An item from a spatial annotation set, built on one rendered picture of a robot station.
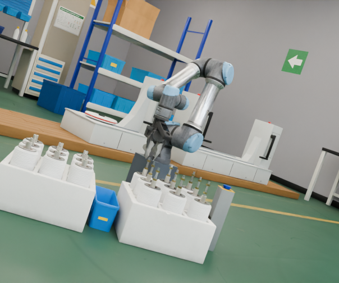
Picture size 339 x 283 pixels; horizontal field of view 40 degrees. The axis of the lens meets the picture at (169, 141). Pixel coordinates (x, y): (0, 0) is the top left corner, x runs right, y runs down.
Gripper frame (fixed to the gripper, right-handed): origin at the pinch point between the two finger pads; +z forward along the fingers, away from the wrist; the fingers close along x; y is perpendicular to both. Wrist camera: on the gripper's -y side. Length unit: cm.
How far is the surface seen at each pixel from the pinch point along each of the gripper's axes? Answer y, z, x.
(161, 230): -31.6, 24.6, 3.3
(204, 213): -34.7, 13.0, -13.4
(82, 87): 489, -7, -162
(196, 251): -38, 30, -14
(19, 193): -10, 26, 60
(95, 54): 484, -61, -162
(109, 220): -15.4, 29.3, 19.4
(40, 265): -55, 34, 62
